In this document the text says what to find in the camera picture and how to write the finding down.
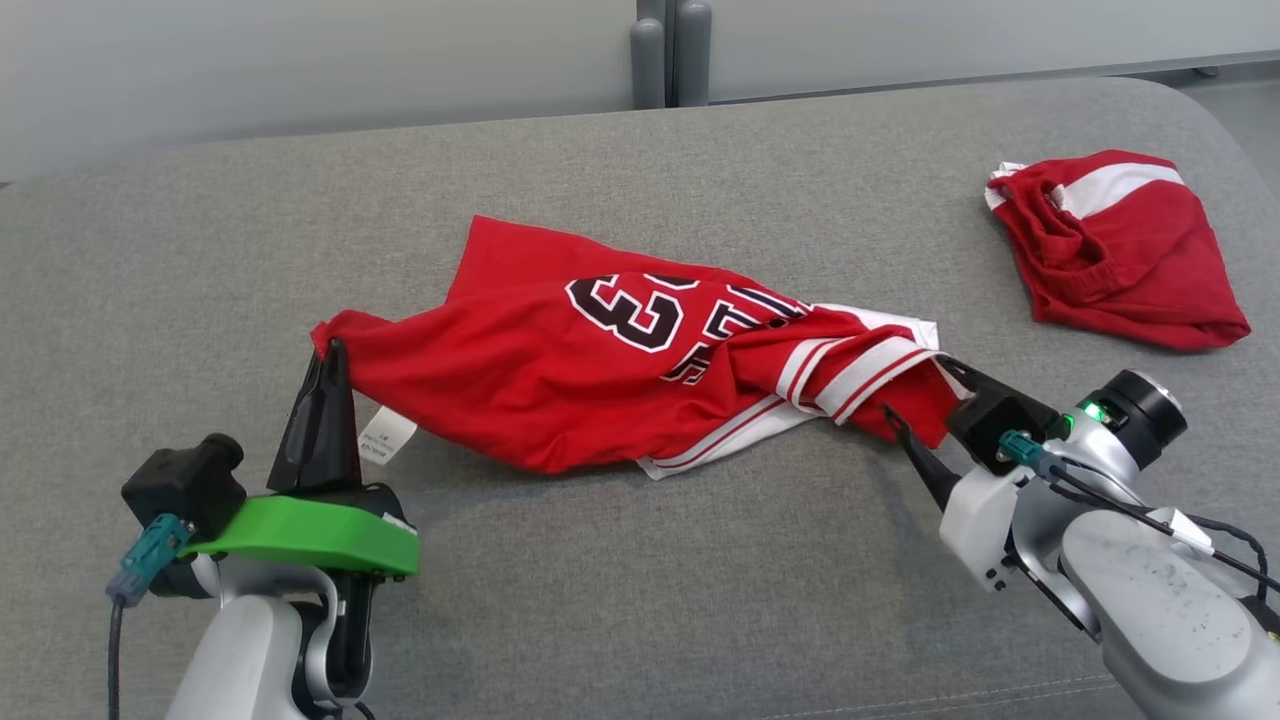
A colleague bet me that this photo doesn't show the grey partition post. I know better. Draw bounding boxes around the grey partition post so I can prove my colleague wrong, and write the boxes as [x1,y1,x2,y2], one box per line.
[630,18,668,109]
[675,0,713,106]

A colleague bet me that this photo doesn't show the red shorts with white stripe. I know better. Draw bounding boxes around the red shorts with white stripe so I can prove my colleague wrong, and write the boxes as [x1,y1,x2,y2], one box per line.
[985,150,1253,351]

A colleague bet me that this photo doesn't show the right camera cable teal plug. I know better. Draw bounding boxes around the right camera cable teal plug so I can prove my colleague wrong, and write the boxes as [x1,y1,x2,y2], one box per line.
[1000,430,1280,596]

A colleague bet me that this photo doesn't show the red basketball jersey white sleeves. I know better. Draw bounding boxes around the red basketball jersey white sleeves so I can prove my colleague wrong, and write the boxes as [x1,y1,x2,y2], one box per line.
[310,215,966,481]

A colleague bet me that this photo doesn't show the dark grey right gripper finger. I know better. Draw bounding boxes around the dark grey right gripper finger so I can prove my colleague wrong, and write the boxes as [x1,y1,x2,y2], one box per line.
[935,355,1001,401]
[882,405,963,511]

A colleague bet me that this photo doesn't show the camera cable teal plug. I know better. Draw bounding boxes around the camera cable teal plug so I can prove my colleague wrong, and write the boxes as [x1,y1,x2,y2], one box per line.
[106,515,196,720]
[1000,430,1280,596]

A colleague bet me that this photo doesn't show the left camera cable teal plug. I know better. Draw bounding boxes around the left camera cable teal plug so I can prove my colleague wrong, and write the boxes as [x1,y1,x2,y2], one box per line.
[106,515,196,720]

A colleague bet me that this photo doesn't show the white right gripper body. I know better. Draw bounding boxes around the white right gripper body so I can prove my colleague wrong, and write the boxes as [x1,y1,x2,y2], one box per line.
[938,465,1031,591]

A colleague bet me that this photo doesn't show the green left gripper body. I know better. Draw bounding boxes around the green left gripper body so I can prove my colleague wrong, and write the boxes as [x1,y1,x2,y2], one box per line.
[180,485,421,578]

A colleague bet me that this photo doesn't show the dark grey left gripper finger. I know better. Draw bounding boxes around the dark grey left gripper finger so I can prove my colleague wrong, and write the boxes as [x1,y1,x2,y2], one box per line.
[268,350,327,491]
[322,340,363,491]

